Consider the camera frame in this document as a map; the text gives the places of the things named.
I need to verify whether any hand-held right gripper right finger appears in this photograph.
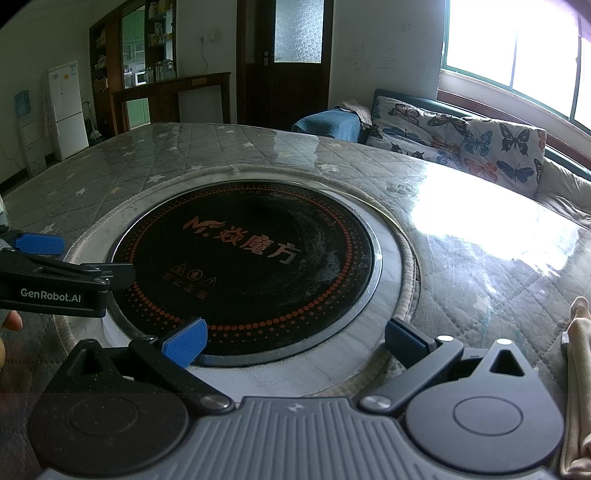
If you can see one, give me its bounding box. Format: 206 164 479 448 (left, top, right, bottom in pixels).
360 318 540 414

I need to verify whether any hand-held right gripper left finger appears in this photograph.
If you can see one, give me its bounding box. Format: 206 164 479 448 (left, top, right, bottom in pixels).
46 318 236 412

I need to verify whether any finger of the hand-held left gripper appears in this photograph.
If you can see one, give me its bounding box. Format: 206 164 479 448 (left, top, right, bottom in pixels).
0 226 65 257
0 251 137 292

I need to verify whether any cream cloth garment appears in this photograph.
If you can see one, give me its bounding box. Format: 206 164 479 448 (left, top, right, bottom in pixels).
558 295 591 480

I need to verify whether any person's left hand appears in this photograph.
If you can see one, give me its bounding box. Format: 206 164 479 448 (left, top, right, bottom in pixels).
0 310 23 372

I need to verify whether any round black induction cooktop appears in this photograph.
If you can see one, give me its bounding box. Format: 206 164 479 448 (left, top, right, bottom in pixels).
106 180 384 367

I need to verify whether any white water dispenser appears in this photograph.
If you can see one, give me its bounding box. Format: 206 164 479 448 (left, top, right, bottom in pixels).
14 90 47 174

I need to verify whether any broom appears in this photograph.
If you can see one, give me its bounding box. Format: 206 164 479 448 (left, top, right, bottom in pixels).
82 99 102 141

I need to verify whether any white refrigerator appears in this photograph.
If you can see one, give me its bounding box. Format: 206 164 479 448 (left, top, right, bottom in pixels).
47 61 89 161

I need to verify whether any grey star quilted table cover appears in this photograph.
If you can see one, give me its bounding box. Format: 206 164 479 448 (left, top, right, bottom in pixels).
0 121 591 480

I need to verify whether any dark wooden console counter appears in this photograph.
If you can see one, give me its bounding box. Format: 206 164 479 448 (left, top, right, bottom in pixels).
111 71 232 137

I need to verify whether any dark wooden shelf cabinet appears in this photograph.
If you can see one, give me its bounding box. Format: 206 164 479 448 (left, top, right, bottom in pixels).
89 0 178 137

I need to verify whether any plain beige cushion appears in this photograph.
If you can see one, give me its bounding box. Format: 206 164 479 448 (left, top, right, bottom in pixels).
536 157 591 217

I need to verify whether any blue quilted armrest cover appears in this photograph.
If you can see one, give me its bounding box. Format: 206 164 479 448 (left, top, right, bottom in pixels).
292 108 365 144

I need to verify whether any beige towel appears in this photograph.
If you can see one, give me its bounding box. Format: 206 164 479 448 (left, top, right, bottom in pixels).
336 99 374 130

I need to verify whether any dark wooden door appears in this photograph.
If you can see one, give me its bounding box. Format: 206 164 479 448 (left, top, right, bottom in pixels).
236 0 334 132

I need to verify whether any green framed window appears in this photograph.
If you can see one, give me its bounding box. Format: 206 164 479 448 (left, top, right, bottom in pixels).
436 0 591 139

